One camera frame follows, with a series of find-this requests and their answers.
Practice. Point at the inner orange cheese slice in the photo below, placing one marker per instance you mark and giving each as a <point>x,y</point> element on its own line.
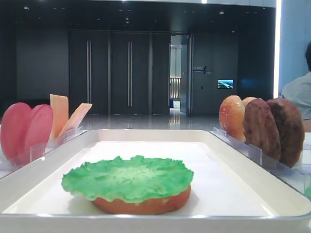
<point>76,118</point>

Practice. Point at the green lettuce leaf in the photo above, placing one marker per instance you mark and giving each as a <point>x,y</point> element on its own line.
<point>133,180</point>

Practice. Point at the wall screen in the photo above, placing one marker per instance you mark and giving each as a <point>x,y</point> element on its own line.
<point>225,84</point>

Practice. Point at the outer orange cheese slice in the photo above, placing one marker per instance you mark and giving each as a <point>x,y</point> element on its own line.
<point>60,107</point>

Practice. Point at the white metal tray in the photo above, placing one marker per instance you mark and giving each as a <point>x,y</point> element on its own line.
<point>229,192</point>

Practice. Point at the inner brown meat patty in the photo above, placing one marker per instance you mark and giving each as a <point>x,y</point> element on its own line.
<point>260,128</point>

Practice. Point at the bun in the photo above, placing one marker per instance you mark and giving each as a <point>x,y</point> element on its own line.
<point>247,100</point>
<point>231,115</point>

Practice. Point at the clear right food rack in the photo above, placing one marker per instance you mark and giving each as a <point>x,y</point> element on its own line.
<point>294,177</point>

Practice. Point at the seated person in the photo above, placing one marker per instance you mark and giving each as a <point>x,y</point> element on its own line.
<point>299,92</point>

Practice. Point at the clear left food rack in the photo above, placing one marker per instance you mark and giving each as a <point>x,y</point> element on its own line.
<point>8,166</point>

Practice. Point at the inner bun top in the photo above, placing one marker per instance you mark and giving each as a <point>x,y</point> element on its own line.
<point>231,115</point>

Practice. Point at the outer bun top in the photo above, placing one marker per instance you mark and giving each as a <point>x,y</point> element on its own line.
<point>247,100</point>

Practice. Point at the orange cheese slice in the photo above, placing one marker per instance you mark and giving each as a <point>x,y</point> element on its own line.
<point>76,118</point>
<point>60,107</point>

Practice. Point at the bread slice in tray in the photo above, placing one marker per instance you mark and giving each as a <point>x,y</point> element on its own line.
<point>147,207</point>

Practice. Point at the dark double door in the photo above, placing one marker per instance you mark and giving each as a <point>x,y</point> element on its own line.
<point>119,73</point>

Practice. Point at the clear food rack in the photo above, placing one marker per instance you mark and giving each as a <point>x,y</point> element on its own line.
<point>8,166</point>
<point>294,177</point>

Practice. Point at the inner red tomato slice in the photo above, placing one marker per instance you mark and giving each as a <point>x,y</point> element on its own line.
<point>37,131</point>

